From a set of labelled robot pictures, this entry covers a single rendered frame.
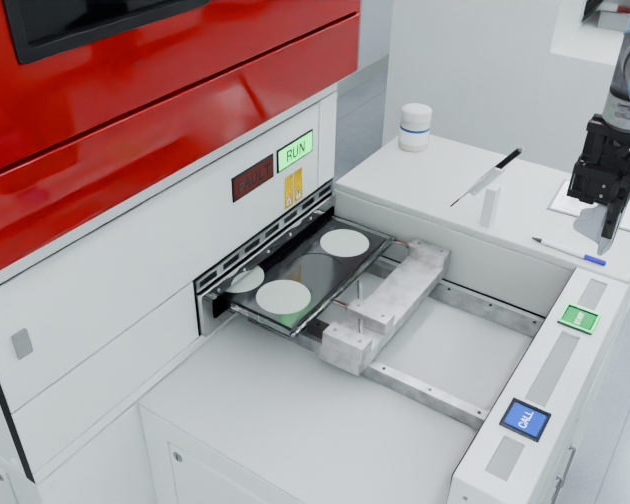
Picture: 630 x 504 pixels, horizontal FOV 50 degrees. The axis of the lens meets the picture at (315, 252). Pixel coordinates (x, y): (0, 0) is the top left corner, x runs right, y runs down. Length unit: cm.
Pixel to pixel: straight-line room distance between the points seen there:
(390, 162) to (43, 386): 91
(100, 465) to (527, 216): 93
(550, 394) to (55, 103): 77
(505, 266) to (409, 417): 39
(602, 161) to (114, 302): 74
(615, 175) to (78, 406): 85
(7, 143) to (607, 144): 77
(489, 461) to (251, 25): 69
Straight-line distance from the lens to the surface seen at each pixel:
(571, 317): 120
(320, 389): 120
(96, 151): 87
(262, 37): 107
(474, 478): 93
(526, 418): 101
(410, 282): 134
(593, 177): 104
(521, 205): 148
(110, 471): 126
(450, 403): 116
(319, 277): 131
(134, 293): 109
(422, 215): 141
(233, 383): 121
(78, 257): 98
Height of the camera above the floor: 169
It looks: 35 degrees down
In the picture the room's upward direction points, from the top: 1 degrees clockwise
